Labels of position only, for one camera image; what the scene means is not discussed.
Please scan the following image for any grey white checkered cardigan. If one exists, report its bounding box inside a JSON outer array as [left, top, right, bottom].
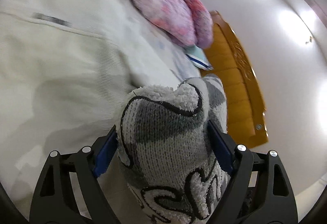
[[116, 75, 230, 223]]

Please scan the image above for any wooden headboard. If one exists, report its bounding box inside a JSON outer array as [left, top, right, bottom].
[[201, 11, 268, 148]]

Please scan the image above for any teal blue striped pillow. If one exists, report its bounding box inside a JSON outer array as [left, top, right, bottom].
[[185, 45, 213, 71]]

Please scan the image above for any floral bed sheet mattress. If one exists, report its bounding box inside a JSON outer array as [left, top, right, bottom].
[[125, 18, 200, 88]]

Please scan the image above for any white corduroy jacket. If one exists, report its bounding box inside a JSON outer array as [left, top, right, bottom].
[[0, 0, 185, 219]]

